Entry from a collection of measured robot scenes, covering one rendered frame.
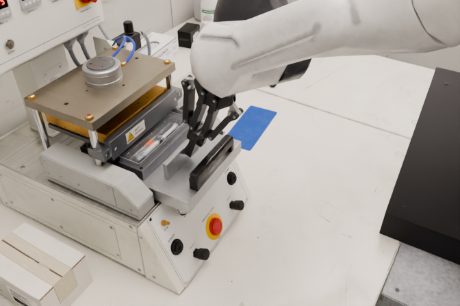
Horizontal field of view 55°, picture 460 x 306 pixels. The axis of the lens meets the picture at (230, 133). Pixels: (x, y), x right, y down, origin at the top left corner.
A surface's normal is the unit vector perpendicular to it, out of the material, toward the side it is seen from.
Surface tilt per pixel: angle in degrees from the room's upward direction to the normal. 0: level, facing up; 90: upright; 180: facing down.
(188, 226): 65
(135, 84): 0
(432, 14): 104
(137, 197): 41
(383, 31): 85
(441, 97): 47
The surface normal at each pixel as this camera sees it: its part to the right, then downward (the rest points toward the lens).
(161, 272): -0.47, 0.53
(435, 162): -0.36, -0.18
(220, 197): 0.80, -0.08
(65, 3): 0.88, 0.29
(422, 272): 0.00, -0.80
